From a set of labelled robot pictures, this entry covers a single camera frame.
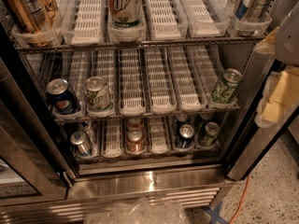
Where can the orange soda can front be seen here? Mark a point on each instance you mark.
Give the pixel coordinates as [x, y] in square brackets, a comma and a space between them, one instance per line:
[135, 141]

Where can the green can middle shelf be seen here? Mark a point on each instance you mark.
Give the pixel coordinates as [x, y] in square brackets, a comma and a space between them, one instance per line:
[227, 86]

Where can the white 7UP can middle shelf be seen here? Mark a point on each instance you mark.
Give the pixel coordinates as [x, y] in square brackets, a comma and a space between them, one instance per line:
[98, 94]

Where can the blue floor tape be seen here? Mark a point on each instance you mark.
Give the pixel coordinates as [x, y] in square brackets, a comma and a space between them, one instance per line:
[215, 215]

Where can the top wire shelf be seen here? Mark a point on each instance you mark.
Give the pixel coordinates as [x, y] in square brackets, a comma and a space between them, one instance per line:
[223, 40]

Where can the green can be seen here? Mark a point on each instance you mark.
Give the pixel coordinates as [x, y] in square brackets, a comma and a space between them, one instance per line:
[201, 120]
[209, 134]

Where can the blue can bottom rear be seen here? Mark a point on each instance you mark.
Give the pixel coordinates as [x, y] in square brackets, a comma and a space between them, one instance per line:
[178, 120]

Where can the wire shelf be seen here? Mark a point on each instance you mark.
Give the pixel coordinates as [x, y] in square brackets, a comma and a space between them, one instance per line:
[116, 114]
[223, 40]

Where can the middle wire shelf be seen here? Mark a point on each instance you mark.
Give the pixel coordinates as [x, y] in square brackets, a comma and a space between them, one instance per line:
[116, 114]

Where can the orange soda can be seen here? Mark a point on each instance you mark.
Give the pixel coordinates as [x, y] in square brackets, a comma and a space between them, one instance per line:
[135, 141]
[133, 124]

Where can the gold can shelf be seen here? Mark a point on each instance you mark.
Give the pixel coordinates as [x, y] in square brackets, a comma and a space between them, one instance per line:
[52, 9]
[31, 19]

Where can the blue Pepsi can middle shelf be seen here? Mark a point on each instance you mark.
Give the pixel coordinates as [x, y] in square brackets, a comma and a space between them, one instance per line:
[63, 97]

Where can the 7UP can top shelf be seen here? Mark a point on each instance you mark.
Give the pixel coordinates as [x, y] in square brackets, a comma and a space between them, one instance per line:
[125, 13]

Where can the green can bottom rear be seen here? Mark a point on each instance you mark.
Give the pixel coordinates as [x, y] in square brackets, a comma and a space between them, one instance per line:
[201, 120]

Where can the green can bottom front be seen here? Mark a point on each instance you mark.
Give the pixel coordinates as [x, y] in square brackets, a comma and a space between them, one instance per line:
[209, 134]

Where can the blue silver can top right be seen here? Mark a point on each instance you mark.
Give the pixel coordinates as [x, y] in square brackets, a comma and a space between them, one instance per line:
[247, 17]

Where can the blue can bottom front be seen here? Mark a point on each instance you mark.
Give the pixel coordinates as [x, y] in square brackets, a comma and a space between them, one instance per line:
[185, 135]

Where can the silver can bottom front left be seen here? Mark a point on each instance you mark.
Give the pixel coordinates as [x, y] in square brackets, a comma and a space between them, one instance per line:
[80, 140]

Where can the silver can bottom rear left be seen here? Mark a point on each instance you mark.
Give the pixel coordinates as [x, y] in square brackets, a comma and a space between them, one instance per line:
[87, 127]

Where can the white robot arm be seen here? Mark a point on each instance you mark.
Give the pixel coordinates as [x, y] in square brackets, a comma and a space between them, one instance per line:
[283, 41]

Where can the orange soda can behind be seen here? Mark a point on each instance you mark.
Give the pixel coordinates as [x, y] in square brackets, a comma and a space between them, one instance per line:
[133, 124]

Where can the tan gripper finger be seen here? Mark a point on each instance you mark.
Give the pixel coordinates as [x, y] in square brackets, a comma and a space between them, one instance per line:
[280, 95]

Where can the stainless fridge door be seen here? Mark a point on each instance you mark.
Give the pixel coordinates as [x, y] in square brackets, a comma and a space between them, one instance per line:
[26, 148]

